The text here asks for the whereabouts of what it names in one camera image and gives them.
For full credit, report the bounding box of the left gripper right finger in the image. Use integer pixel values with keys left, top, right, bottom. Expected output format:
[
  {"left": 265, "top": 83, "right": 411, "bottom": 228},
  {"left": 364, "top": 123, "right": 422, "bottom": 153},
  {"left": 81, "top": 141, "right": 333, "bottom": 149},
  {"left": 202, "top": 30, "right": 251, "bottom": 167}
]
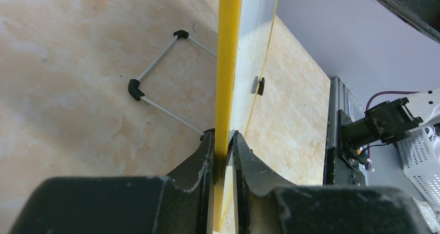
[{"left": 232, "top": 132, "right": 430, "bottom": 233}]

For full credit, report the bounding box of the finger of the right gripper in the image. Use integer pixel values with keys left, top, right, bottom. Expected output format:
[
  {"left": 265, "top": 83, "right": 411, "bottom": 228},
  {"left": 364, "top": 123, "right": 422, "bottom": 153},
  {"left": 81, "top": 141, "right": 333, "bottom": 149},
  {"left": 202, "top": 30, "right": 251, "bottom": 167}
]
[{"left": 376, "top": 0, "right": 439, "bottom": 43}]

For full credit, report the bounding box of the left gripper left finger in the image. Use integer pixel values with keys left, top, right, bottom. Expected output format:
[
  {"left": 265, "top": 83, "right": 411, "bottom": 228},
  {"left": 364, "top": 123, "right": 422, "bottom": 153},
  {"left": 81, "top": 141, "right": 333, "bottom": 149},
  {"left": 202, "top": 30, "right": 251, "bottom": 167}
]
[{"left": 10, "top": 132, "right": 214, "bottom": 233}]

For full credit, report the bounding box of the yellow framed whiteboard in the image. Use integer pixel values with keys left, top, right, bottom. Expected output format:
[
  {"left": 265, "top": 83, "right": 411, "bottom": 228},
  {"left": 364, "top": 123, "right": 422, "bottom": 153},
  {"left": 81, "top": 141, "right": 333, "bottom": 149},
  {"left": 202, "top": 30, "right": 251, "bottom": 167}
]
[{"left": 213, "top": 0, "right": 278, "bottom": 232}]

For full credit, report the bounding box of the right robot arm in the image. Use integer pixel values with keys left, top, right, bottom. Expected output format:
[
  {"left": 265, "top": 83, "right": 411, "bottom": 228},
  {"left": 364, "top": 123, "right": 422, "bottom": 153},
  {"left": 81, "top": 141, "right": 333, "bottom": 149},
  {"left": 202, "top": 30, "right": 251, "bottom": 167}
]
[{"left": 341, "top": 0, "right": 439, "bottom": 161}]

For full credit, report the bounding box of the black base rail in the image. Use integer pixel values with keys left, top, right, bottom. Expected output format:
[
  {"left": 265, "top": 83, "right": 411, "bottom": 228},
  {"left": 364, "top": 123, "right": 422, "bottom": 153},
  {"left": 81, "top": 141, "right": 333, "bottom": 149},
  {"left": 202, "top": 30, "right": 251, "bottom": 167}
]
[{"left": 323, "top": 76, "right": 367, "bottom": 186}]

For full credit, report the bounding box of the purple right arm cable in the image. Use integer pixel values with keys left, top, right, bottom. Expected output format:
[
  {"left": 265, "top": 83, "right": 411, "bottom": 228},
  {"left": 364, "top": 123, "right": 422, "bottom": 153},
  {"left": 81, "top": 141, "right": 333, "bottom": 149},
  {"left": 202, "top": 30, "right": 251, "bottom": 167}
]
[{"left": 365, "top": 90, "right": 418, "bottom": 112}]

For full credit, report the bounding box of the wire whiteboard stand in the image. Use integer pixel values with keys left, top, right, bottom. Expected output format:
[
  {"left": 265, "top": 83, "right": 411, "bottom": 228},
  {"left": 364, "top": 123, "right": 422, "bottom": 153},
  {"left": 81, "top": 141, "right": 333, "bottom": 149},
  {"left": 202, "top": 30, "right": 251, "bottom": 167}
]
[{"left": 128, "top": 30, "right": 217, "bottom": 140}]

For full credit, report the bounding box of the white perforated cable tray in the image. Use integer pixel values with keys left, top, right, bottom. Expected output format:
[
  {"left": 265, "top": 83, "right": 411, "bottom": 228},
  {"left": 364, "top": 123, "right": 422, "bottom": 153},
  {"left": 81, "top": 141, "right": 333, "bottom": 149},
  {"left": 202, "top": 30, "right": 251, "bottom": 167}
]
[{"left": 397, "top": 127, "right": 439, "bottom": 213}]

